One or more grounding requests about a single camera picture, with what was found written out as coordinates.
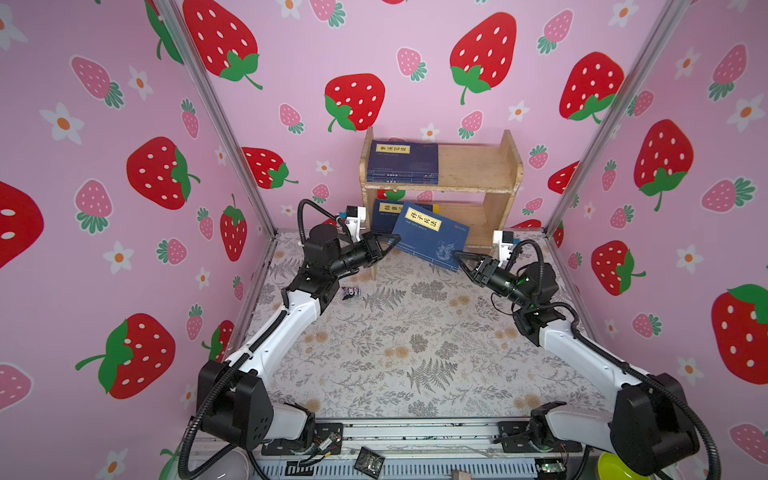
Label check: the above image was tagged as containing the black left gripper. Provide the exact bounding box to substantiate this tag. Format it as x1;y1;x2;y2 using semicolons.
325;235;396;284

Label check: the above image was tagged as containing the navy book yellow label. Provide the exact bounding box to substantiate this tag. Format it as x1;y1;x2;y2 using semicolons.
366;174;439;185

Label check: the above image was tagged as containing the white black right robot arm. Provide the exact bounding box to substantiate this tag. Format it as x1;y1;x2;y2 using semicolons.
453;251;711;476

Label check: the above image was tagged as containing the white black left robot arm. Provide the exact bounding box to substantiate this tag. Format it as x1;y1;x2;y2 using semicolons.
182;224;401;451

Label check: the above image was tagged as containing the Kuromi toy figurine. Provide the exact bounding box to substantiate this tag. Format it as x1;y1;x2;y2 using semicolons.
342;287;360;300

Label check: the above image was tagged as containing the wooden two-tier shelf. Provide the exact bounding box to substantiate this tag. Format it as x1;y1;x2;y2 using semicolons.
359;127;523;254

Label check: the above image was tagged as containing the small black electronic module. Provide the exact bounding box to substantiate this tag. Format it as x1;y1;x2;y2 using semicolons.
354;447;385;480

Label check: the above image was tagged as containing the lime green bowl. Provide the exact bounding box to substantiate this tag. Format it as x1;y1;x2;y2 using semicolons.
596;452;649;480

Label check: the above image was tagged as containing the grey bowl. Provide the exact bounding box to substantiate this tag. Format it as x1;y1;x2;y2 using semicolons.
200;450;252;480

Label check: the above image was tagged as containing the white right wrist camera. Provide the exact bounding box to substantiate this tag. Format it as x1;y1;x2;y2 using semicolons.
492;230;520;267

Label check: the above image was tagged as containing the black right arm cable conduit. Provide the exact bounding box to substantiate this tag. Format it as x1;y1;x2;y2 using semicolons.
503;239;721;480

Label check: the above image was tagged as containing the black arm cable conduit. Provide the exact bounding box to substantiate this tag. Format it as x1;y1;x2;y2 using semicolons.
177;199;355;480
503;239;721;480

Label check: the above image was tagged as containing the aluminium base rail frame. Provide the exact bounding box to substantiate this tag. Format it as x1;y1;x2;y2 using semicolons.
167;416;676;480

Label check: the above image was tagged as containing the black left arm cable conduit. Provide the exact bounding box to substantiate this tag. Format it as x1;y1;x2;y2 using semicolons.
177;199;355;480

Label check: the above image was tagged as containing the left aluminium corner post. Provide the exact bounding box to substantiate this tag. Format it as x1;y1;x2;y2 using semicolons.
156;0;277;239

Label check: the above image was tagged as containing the aluminium corner post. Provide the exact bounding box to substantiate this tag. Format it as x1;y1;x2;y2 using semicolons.
544;0;690;240
156;0;277;239

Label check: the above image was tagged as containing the right aluminium corner post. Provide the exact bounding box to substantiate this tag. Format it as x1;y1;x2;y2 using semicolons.
544;0;690;240

